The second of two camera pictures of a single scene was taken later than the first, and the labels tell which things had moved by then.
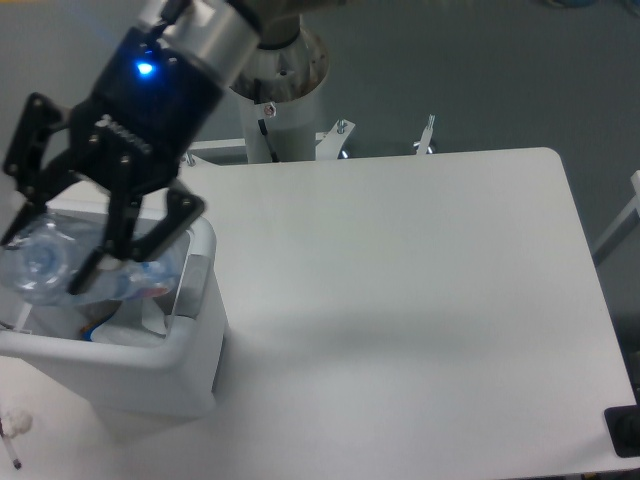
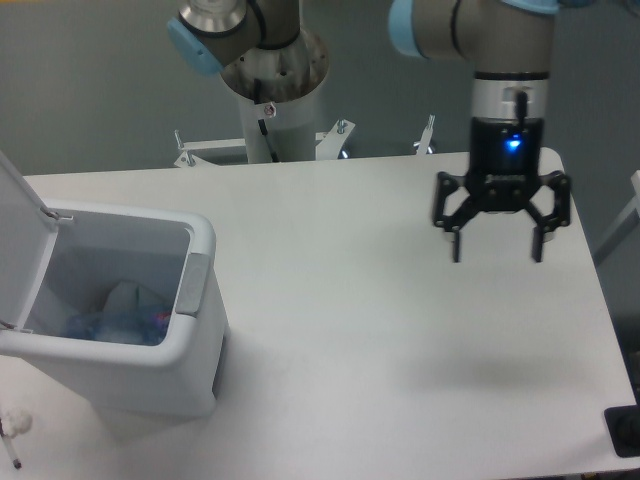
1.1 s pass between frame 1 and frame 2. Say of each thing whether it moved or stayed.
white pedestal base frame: stayed
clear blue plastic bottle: moved
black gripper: moved
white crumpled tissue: stayed
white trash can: stayed
